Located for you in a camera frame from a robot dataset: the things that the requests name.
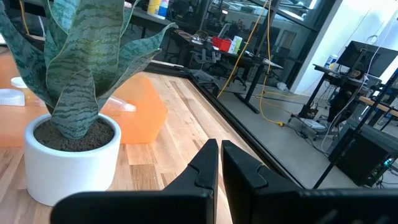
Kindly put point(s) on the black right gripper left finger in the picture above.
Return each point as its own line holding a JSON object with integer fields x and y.
{"x": 140, "y": 208}

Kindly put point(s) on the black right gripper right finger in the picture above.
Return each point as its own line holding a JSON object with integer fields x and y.
{"x": 280, "y": 205}

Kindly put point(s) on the large white pill bottle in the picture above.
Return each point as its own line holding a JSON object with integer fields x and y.
{"x": 11, "y": 98}

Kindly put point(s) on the orange translucent plastic basket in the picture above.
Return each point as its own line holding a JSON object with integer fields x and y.
{"x": 140, "y": 118}

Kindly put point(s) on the white round plant pot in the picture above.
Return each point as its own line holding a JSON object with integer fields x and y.
{"x": 71, "y": 174}

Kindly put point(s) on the dark potting soil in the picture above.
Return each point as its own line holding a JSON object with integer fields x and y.
{"x": 93, "y": 137}

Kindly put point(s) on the black computer tower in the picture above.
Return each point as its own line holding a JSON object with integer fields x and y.
{"x": 360, "y": 158}

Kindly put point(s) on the small black floor box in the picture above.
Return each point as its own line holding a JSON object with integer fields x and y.
{"x": 308, "y": 112}

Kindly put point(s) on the black office desk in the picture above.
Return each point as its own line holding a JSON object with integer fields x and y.
{"x": 339, "y": 79}
{"x": 248, "y": 60}
{"x": 146, "y": 18}

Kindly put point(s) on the wooden board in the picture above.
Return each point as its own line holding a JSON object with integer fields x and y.
{"x": 379, "y": 106}

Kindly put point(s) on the white and blue canister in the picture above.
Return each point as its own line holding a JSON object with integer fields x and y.
{"x": 331, "y": 60}

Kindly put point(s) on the black office chair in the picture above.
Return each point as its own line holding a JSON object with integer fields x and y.
{"x": 202, "y": 57}

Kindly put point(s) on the white and green carton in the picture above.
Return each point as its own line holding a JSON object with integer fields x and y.
{"x": 237, "y": 43}

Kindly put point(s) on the green snake plant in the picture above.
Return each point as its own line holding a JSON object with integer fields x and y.
{"x": 90, "y": 46}

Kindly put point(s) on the red plastic box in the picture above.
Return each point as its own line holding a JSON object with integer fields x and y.
{"x": 221, "y": 44}

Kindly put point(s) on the black computer monitor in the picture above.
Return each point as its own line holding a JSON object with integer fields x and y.
{"x": 382, "y": 59}

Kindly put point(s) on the yellow wipes canister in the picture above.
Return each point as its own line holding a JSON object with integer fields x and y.
{"x": 154, "y": 7}

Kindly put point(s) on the blue wipes canister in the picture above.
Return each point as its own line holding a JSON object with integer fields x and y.
{"x": 163, "y": 7}

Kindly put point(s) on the black table edge rail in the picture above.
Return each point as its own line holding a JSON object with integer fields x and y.
{"x": 236, "y": 124}

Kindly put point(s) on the black slanted frame leg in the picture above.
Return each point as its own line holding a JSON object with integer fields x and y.
{"x": 349, "y": 140}

